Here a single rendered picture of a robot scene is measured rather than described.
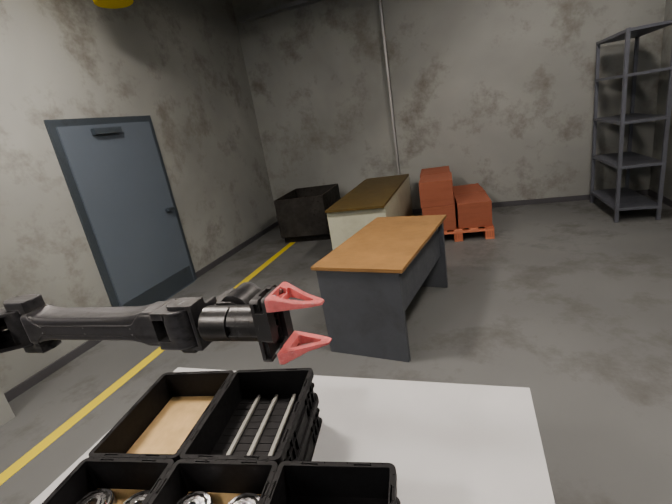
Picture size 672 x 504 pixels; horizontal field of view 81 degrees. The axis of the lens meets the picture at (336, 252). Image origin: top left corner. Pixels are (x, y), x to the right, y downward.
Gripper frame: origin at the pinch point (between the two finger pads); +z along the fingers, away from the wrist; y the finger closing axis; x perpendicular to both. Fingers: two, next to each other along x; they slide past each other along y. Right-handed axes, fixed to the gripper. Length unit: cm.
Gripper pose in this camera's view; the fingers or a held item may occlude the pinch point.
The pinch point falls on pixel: (321, 321)
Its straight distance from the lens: 58.7
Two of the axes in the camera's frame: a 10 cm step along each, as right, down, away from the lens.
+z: 9.4, -0.7, -3.2
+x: -2.8, 3.2, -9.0
